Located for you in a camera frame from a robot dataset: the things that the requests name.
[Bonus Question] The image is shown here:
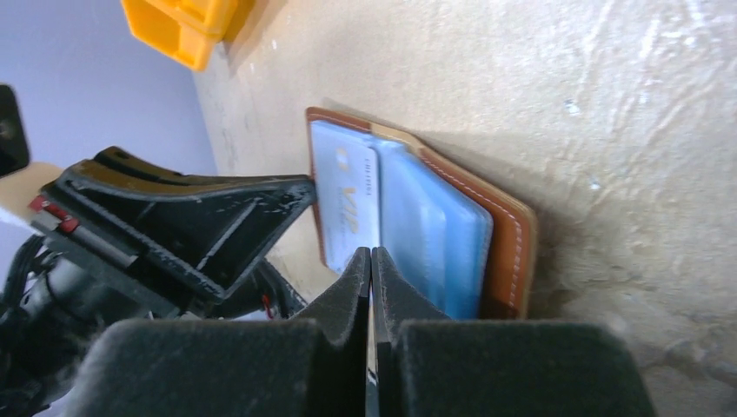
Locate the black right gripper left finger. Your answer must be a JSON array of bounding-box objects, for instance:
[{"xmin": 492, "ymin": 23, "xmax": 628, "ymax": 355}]
[{"xmin": 65, "ymin": 248, "xmax": 371, "ymax": 416}]

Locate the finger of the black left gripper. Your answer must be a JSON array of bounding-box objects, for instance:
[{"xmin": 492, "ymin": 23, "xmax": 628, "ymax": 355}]
[
  {"xmin": 41, "ymin": 161, "xmax": 316, "ymax": 303},
  {"xmin": 91, "ymin": 145, "xmax": 301, "ymax": 185}
]

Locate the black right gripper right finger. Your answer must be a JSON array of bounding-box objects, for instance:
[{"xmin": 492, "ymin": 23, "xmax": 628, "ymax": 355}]
[{"xmin": 371, "ymin": 248, "xmax": 655, "ymax": 416}]

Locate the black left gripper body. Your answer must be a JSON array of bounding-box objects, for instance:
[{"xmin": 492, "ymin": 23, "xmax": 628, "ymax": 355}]
[{"xmin": 1, "ymin": 233, "xmax": 305, "ymax": 416}]

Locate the brown leather card holder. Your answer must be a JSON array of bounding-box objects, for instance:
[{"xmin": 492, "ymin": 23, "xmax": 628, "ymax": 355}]
[{"xmin": 305, "ymin": 107, "xmax": 538, "ymax": 320}]

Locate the yellow three-compartment plastic bin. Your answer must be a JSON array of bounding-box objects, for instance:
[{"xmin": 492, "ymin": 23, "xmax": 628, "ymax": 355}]
[{"xmin": 121, "ymin": 0, "xmax": 256, "ymax": 72}]

